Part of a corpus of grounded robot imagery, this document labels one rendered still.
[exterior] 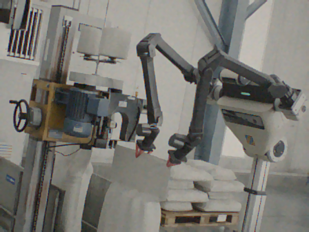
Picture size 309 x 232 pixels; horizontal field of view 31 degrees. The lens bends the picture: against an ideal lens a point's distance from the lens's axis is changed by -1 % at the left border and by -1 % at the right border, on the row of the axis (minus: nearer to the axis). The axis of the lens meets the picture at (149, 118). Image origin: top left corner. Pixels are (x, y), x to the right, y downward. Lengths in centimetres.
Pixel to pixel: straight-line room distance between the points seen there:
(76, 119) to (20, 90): 306
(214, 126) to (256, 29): 196
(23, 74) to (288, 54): 596
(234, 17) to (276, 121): 616
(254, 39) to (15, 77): 514
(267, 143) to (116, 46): 95
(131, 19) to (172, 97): 144
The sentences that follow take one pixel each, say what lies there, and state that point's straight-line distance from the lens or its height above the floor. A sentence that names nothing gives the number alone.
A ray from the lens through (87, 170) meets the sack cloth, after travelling 351.
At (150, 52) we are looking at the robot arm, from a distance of 287.
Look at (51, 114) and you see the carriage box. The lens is 305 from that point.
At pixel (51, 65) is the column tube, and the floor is 143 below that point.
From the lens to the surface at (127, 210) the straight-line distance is 300.
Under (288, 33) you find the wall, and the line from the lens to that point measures 1059.
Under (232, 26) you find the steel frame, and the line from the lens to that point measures 915.
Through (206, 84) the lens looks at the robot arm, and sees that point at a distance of 257.
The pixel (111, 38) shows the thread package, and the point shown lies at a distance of 299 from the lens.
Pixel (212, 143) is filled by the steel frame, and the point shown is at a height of 72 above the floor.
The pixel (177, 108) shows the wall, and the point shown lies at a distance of 883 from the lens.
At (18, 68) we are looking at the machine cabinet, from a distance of 591.
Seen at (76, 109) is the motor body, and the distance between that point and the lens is 291.
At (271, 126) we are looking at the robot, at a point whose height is 132.
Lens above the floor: 140
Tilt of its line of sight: 3 degrees down
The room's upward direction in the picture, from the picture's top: 10 degrees clockwise
